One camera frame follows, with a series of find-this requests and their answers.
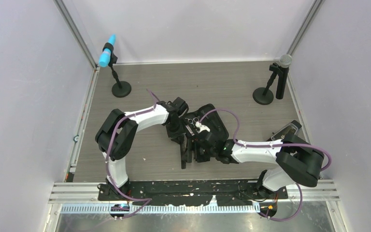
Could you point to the clear black box device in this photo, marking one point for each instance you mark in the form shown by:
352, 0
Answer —
291, 128

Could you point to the blue microphone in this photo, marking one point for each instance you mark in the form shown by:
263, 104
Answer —
107, 52

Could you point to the silver hair scissors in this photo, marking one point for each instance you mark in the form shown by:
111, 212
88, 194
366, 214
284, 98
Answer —
192, 121

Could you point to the black microphone stand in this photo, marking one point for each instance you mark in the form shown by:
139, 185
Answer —
263, 95
121, 88

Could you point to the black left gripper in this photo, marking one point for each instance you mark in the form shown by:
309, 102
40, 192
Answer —
174, 136

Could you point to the black zip tool case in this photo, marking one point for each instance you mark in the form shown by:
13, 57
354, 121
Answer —
212, 120

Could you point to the aluminium frame rail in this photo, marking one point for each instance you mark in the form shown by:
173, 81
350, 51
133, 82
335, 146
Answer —
83, 198

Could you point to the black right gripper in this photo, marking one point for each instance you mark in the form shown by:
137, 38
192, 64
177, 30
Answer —
198, 157

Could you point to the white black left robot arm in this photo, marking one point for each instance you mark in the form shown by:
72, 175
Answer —
116, 135

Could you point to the black silver microphone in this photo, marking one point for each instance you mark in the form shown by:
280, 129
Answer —
283, 65

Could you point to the black left microphone stand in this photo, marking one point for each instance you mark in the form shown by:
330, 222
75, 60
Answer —
121, 88

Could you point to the black mounting base plate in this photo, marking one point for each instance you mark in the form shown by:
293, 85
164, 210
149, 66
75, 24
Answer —
232, 192

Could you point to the black right microphone stand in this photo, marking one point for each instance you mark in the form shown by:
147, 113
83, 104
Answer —
263, 95

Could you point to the black hair comb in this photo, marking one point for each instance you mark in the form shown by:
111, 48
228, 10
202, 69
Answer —
183, 151

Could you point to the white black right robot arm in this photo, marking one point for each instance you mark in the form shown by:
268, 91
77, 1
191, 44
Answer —
296, 161

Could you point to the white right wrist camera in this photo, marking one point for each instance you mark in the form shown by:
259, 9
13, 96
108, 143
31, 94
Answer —
200, 127

